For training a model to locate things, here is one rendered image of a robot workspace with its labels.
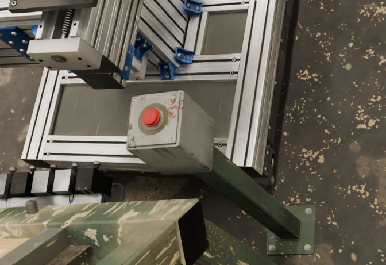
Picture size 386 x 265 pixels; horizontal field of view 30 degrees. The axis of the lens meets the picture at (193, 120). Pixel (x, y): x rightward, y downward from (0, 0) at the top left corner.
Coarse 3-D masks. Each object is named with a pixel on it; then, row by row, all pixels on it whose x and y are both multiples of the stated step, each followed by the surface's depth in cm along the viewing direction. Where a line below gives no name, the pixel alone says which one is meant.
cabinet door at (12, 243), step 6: (0, 240) 152; (6, 240) 151; (12, 240) 150; (18, 240) 150; (24, 240) 149; (0, 246) 148; (6, 246) 147; (12, 246) 147; (0, 252) 145; (6, 252) 143
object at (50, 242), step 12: (48, 228) 147; (60, 228) 146; (36, 240) 141; (48, 240) 140; (60, 240) 144; (12, 252) 136; (24, 252) 135; (36, 252) 136; (48, 252) 140; (0, 264) 131; (12, 264) 130; (24, 264) 133; (36, 264) 136
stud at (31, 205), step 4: (28, 200) 156; (32, 200) 155; (28, 204) 154; (32, 204) 155; (36, 204) 155; (28, 208) 155; (32, 208) 155; (36, 208) 155; (28, 212) 155; (32, 212) 155; (36, 212) 155
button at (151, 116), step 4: (152, 108) 143; (144, 112) 143; (148, 112) 143; (152, 112) 142; (156, 112) 142; (144, 116) 143; (148, 116) 142; (152, 116) 142; (156, 116) 141; (144, 120) 142; (148, 120) 142; (152, 120) 141; (156, 120) 142; (144, 124) 142; (148, 124) 142; (152, 124) 142
